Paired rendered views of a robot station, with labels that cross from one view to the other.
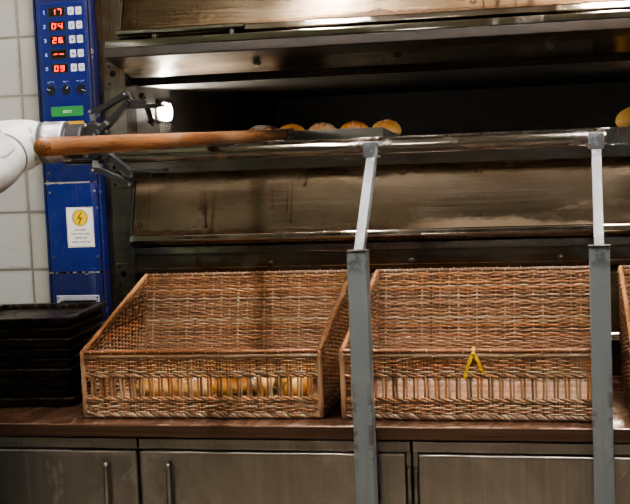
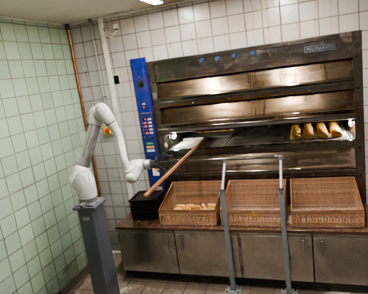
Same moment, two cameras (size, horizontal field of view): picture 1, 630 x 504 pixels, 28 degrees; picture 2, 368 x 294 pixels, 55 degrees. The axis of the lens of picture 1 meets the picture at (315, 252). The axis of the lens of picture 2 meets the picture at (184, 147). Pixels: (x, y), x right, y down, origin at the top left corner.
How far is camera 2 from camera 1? 86 cm
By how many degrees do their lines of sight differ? 10
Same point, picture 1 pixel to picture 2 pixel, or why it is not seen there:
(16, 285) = (141, 184)
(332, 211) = (217, 165)
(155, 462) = (178, 236)
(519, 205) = (264, 163)
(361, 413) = (225, 227)
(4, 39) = (132, 125)
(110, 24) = (158, 121)
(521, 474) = (265, 240)
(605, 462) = (285, 239)
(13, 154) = (138, 171)
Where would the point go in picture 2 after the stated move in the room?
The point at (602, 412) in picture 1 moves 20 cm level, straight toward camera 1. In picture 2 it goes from (283, 227) to (282, 239)
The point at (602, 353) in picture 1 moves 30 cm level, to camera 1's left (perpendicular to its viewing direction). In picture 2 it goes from (283, 214) to (245, 217)
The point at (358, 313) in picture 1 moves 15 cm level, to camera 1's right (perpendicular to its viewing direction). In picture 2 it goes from (223, 205) to (240, 203)
